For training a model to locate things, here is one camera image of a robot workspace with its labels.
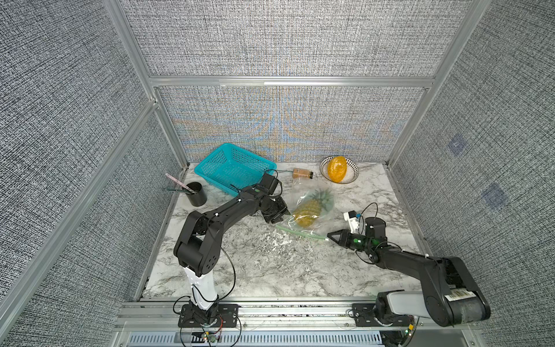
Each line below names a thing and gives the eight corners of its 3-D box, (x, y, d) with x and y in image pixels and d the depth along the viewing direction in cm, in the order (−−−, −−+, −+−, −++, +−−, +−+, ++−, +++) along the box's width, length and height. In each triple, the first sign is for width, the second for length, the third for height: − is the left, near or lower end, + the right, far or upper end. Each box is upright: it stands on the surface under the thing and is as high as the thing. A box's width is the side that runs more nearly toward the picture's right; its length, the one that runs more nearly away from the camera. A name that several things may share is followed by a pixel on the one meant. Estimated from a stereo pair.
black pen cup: (190, 207, 104) (183, 194, 96) (194, 193, 109) (188, 181, 101) (205, 207, 104) (199, 194, 96) (208, 193, 109) (203, 181, 101)
